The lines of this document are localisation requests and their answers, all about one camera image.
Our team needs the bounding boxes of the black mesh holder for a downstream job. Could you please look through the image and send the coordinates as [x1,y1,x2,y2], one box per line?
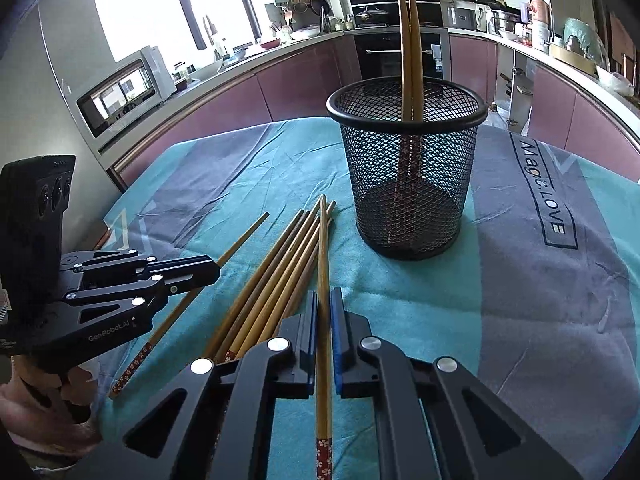
[326,78,488,262]

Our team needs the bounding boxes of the teal and grey tablecloth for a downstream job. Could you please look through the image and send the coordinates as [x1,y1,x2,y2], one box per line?
[97,117,640,480]

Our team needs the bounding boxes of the pale green plastic bag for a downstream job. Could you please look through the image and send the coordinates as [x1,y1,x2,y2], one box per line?
[564,17,611,68]

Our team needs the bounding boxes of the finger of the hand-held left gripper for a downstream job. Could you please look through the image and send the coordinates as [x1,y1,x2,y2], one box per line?
[60,249,157,289]
[65,258,222,329]

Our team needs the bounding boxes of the person's left hand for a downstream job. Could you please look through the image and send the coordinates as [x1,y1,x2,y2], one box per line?
[0,357,101,431]

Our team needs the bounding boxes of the white canister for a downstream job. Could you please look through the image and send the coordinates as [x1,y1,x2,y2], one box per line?
[531,20,551,52]

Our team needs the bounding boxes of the black built-in oven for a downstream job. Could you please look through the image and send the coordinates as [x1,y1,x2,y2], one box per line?
[352,29,450,82]

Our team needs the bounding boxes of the silver microwave oven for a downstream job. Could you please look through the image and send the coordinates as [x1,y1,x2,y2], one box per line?
[76,45,178,140]

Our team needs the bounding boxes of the purple kitchen cabinets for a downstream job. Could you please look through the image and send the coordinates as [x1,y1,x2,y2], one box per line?
[450,35,640,181]
[107,35,361,181]

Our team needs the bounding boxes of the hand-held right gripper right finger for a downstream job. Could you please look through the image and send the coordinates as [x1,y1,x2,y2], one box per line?
[330,287,583,480]

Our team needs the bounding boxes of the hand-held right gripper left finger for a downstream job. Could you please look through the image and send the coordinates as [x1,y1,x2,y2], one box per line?
[75,290,321,480]

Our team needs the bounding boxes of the white bowl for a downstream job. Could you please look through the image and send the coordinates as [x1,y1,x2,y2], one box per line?
[192,59,225,79]

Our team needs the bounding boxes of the kitchen window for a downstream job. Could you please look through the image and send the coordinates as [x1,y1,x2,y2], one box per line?
[90,0,261,63]

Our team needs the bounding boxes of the person's left forearm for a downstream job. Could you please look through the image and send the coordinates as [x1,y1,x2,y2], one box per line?
[0,420,103,462]

